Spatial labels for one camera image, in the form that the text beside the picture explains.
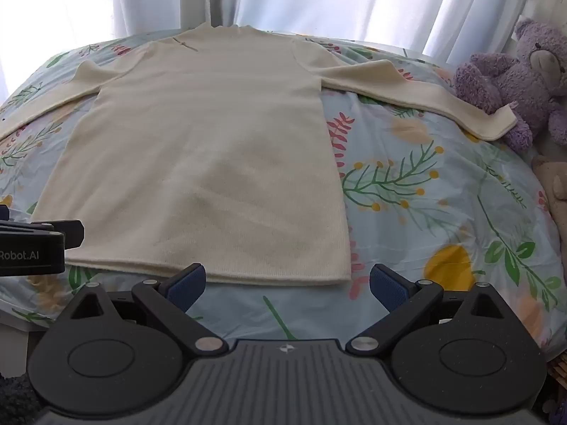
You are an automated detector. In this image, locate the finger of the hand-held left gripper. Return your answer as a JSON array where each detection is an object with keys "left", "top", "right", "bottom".
[{"left": 0, "top": 219, "right": 85, "bottom": 249}]

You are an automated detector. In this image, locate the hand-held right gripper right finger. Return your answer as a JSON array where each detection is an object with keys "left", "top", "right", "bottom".
[{"left": 346, "top": 264, "right": 515, "bottom": 355}]

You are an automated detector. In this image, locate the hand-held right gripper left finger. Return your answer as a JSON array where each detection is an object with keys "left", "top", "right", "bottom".
[{"left": 57, "top": 263, "right": 226, "bottom": 356}]

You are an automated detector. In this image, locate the cream knit sweater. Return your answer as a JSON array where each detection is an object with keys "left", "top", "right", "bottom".
[{"left": 0, "top": 22, "right": 518, "bottom": 286}]

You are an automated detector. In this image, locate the floral printed bed sheet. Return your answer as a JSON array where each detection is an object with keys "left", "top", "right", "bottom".
[{"left": 0, "top": 31, "right": 563, "bottom": 364}]

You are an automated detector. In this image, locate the beige plush toy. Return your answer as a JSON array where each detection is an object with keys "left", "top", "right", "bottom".
[{"left": 532, "top": 155, "right": 567, "bottom": 231}]

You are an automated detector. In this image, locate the purple teddy bear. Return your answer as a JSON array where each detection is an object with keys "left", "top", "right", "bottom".
[{"left": 454, "top": 18, "right": 567, "bottom": 153}]

